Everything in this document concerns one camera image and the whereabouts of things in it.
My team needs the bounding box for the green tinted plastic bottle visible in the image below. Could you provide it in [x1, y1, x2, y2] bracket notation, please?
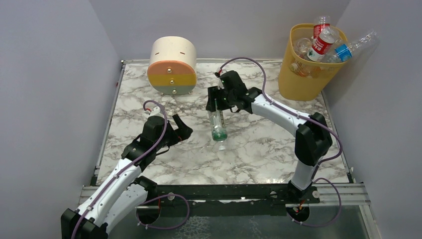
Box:
[208, 111, 228, 151]

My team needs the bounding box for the red white label bottle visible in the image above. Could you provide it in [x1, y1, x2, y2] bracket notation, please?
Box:
[305, 26, 339, 62]

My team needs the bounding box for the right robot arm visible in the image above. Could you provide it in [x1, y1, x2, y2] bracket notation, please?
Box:
[206, 70, 333, 198]

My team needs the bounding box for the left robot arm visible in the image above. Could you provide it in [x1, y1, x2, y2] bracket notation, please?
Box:
[61, 113, 193, 239]

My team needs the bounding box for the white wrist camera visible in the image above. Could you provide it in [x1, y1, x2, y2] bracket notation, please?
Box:
[214, 69, 224, 90]
[144, 107, 164, 118]

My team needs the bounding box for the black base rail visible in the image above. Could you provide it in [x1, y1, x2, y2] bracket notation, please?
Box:
[129, 184, 320, 221]

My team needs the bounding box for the cream and orange cylinder box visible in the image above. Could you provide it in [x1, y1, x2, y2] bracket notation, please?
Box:
[147, 36, 197, 95]

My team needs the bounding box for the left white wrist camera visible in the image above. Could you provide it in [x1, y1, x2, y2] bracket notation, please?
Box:
[144, 107, 164, 118]

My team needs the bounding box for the clear bottle red cap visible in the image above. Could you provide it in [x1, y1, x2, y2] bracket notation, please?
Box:
[293, 37, 313, 58]

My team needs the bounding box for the yellow mesh plastic bin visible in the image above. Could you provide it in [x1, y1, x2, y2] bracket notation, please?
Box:
[278, 23, 346, 101]

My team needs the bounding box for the blue label water bottle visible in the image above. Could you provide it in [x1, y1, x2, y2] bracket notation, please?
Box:
[321, 29, 379, 64]

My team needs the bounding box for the red label clear bottle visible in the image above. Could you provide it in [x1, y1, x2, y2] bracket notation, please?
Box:
[312, 15, 331, 39]

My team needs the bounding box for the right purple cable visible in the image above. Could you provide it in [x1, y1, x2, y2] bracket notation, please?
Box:
[217, 57, 343, 228]

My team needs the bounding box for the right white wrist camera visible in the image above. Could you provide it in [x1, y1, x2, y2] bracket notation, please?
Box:
[214, 69, 224, 90]

